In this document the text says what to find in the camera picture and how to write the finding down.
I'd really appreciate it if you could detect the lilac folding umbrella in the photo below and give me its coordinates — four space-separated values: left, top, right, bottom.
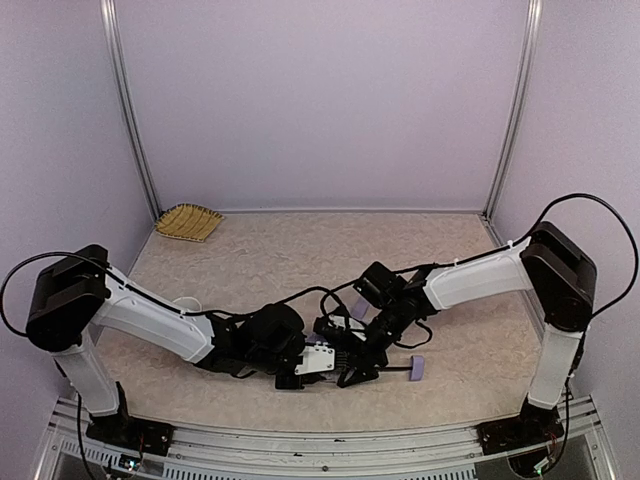
307 298 433 381

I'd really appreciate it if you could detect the right aluminium corner post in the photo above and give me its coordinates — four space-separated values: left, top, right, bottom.
482 0 544 224

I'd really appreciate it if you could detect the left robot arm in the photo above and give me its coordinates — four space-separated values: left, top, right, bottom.
12 244 336 452

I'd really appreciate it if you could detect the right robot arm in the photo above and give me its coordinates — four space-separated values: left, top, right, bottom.
313 221 597 455

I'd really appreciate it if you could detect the yellow woven mat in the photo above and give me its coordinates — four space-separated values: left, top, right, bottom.
155 203 224 243

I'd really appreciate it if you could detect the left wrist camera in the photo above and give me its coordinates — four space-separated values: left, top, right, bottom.
294 344 336 376

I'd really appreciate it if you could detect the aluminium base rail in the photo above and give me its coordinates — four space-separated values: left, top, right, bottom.
28 397 620 479

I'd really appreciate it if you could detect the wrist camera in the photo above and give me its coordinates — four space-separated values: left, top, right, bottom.
328 314 366 333
294 344 336 376

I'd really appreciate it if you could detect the aluminium corner post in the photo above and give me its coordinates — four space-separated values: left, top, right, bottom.
99 0 162 220
482 0 544 224

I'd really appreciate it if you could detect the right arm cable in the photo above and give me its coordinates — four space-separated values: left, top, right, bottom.
319 193 634 446

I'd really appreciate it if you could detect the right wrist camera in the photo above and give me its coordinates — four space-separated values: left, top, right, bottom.
328 314 366 333

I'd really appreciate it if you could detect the light blue mug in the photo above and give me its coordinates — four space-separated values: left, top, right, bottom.
172 296 202 312

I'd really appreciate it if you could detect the left aluminium corner post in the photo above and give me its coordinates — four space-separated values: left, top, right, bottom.
99 0 162 220

